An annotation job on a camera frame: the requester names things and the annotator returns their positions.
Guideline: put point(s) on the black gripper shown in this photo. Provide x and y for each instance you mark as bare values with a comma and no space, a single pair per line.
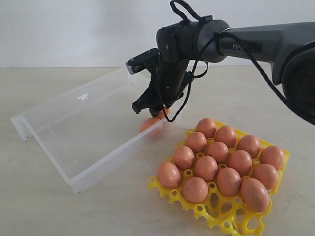
167,77

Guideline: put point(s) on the brown egg edge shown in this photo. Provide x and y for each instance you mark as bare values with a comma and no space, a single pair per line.
149,123

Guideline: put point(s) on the clear plastic storage box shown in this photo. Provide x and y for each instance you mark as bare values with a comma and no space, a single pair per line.
91,130

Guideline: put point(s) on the brown egg front corner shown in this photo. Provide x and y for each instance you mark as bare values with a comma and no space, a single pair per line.
169,175

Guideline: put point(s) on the brown egg top back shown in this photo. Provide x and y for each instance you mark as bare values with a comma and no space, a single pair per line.
195,190

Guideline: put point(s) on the yellow plastic egg tray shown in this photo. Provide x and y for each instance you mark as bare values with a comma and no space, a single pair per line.
230,214

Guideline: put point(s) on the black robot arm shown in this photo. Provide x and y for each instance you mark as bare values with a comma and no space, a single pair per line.
288,48

